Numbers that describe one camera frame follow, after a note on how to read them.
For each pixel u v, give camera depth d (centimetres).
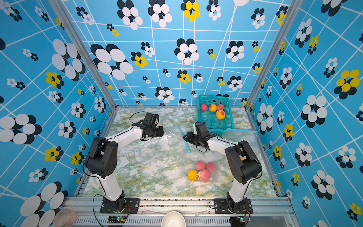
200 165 83
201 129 75
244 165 48
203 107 115
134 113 84
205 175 77
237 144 52
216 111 112
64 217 70
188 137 85
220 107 113
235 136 101
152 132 79
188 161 89
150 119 76
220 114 108
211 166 83
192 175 79
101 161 49
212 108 112
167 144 96
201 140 73
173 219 68
